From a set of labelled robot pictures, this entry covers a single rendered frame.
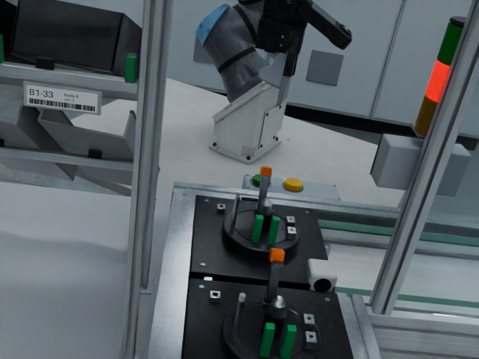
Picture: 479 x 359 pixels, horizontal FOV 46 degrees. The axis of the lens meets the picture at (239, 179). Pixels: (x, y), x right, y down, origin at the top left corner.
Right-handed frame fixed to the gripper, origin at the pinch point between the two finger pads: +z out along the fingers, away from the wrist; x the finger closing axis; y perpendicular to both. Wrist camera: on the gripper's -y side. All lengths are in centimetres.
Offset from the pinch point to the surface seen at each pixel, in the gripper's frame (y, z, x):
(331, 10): -5, 48, -279
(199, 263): 7.0, 19.5, 31.8
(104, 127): 49, 33, -31
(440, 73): -20.4, -18.1, 28.0
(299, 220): -7.7, 20.2, 11.9
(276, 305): -6.4, 11.6, 45.7
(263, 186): 0.2, 13.3, 14.1
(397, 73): -59, 81, -282
